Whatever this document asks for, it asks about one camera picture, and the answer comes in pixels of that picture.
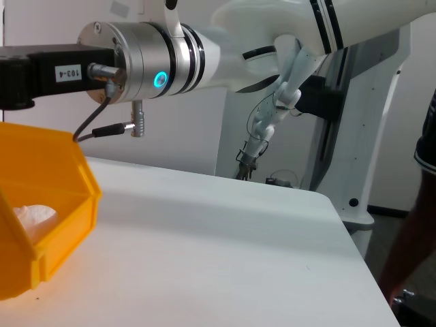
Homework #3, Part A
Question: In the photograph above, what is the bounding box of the white paper ball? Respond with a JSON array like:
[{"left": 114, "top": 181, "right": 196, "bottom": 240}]
[{"left": 12, "top": 203, "right": 58, "bottom": 243}]

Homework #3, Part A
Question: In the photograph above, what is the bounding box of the dark shorts white stripe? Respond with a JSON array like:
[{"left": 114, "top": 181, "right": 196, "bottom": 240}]
[{"left": 414, "top": 89, "right": 436, "bottom": 174}]

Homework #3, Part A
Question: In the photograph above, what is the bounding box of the yellow plastic bin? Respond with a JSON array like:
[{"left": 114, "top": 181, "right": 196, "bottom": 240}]
[{"left": 0, "top": 121, "right": 103, "bottom": 302}]

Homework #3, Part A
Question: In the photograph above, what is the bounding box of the white grey robot column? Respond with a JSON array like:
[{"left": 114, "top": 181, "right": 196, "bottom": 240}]
[{"left": 299, "top": 23, "right": 411, "bottom": 260}]

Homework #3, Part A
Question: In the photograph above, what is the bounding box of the black device with cables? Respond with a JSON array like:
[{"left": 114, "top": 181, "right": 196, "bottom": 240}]
[{"left": 265, "top": 169, "right": 300, "bottom": 187}]

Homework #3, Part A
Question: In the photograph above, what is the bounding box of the metal caster bracket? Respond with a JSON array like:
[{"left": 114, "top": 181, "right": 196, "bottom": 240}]
[{"left": 391, "top": 288, "right": 416, "bottom": 305}]

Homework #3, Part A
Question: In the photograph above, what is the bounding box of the black shoulder mount block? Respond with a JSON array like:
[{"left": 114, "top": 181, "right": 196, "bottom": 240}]
[{"left": 294, "top": 75, "right": 343, "bottom": 120}]

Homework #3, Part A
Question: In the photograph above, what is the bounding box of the right wrist connector with cable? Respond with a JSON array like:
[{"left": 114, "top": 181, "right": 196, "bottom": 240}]
[{"left": 72, "top": 63, "right": 148, "bottom": 143}]

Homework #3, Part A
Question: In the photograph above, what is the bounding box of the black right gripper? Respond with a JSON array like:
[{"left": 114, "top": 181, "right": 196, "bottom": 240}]
[{"left": 0, "top": 43, "right": 117, "bottom": 111}]

